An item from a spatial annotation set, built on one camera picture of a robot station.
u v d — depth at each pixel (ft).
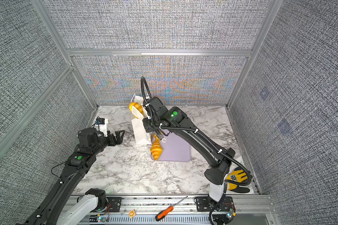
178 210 2.38
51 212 1.34
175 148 3.08
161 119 1.66
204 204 2.38
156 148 2.94
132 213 2.30
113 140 2.17
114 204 2.40
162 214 2.26
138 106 2.35
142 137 2.99
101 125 2.10
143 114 2.31
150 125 2.02
